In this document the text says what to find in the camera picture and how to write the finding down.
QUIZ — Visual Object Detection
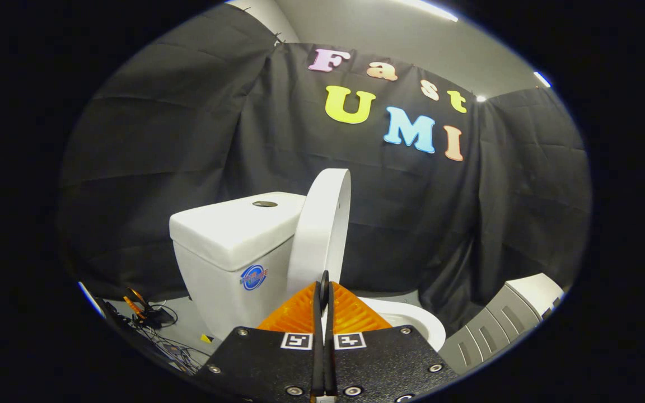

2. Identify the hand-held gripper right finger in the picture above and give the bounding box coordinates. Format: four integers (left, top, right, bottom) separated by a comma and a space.
326, 271, 459, 401

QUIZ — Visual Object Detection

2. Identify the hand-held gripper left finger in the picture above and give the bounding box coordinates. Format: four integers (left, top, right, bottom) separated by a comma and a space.
195, 271, 326, 401

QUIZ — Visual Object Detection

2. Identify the white toilet lid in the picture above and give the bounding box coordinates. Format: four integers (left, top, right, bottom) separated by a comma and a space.
286, 168, 352, 300

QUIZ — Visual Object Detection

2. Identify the white ceramic toilet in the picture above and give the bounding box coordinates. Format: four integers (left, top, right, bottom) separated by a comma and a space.
169, 192, 446, 352

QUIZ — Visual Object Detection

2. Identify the white grey cabinet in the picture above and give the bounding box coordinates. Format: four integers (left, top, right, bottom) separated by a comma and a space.
439, 273, 565, 376

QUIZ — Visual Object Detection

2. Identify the orange black hand tool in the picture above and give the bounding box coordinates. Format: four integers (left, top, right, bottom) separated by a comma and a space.
123, 288, 162, 329

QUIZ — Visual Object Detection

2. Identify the black backdrop cloth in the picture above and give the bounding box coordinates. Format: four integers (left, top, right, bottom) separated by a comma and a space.
59, 4, 592, 336

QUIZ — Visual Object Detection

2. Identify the bundle of black cables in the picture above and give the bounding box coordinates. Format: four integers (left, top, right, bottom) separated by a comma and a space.
107, 302, 211, 374

